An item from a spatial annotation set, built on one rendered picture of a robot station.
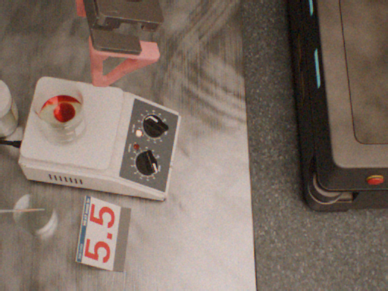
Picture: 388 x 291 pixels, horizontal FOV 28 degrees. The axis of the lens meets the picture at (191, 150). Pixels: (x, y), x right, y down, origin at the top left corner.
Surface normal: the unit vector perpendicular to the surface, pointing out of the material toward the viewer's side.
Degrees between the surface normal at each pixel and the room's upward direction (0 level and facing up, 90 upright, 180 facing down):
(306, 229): 0
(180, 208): 0
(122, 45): 27
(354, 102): 0
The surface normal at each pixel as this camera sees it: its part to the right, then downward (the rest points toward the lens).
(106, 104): 0.04, -0.36
